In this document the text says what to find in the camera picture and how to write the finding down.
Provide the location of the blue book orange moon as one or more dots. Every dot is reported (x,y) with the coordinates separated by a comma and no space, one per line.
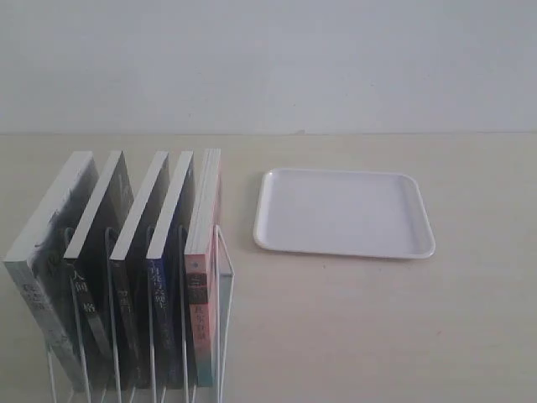
(163,263)

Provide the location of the pink red book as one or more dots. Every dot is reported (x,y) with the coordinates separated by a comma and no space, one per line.
(199,266)

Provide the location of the dark brown book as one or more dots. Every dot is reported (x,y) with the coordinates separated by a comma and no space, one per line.
(128,267)

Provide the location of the black book white title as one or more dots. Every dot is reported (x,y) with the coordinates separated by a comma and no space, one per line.
(87,253)

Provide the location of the grey marbled book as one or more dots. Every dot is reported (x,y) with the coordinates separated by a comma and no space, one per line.
(36,263)

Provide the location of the white plastic tray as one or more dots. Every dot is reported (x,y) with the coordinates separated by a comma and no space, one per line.
(339,212)

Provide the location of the white wire book rack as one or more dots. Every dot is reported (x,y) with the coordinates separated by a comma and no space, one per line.
(160,390)

